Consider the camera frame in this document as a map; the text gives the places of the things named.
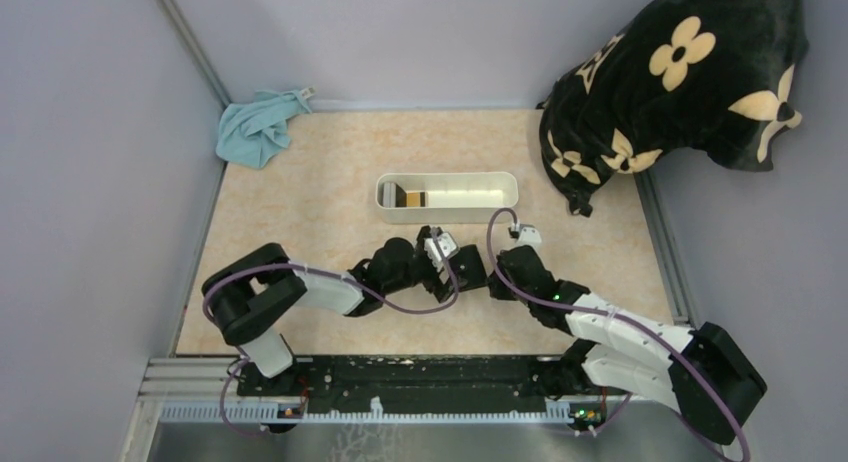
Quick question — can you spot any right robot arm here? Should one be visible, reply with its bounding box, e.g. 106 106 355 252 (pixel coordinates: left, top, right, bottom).
489 246 768 445

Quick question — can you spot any black floral blanket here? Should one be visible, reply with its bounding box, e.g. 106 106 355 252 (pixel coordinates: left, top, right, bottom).
539 0 809 217

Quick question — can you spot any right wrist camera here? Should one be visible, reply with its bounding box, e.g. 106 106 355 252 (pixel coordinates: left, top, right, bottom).
508 223 542 249

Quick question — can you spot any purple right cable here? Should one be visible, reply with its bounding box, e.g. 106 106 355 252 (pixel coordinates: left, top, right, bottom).
485 208 752 462

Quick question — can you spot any teal cloth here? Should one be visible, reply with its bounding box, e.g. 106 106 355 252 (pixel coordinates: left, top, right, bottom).
215 86 315 169

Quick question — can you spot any white plastic tray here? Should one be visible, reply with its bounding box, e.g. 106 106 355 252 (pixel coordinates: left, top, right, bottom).
374 172 519 225

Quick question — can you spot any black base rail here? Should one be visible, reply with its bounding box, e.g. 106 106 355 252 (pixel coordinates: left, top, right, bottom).
236 355 605 415

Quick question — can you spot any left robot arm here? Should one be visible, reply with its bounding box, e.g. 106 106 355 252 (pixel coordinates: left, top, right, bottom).
201 226 473 379

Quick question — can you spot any aluminium frame rail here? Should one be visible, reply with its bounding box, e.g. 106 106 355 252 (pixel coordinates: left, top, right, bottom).
135 356 737 427

